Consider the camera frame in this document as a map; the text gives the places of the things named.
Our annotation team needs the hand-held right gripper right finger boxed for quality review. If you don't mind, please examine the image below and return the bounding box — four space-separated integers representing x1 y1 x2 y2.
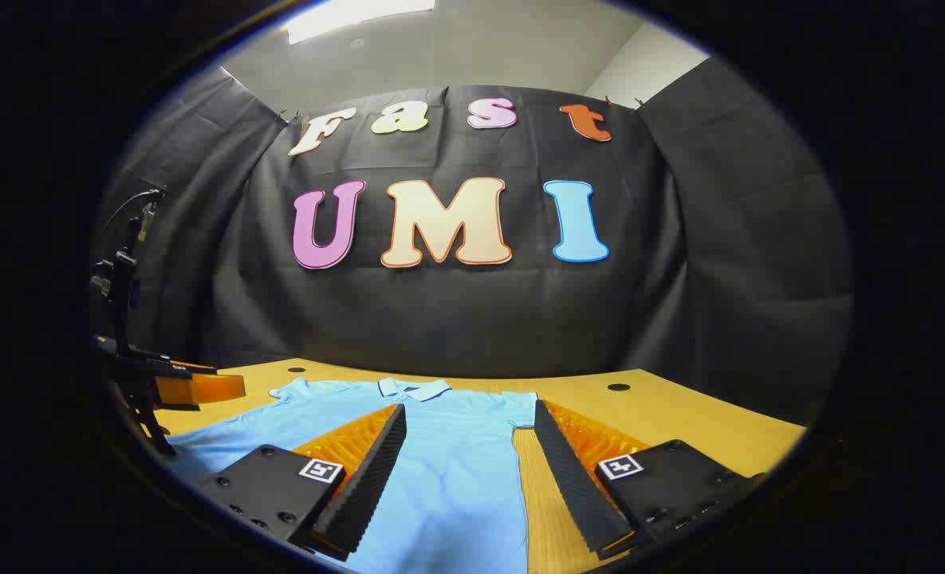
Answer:
534 399 770 559

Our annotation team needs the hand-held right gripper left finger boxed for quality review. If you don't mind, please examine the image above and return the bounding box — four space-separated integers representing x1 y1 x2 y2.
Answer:
199 403 408 562

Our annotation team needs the black backdrop cloth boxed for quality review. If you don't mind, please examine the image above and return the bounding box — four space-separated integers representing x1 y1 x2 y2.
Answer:
93 57 854 427

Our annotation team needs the light blue T-shirt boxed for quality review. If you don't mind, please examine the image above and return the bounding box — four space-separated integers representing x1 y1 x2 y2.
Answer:
165 377 538 574

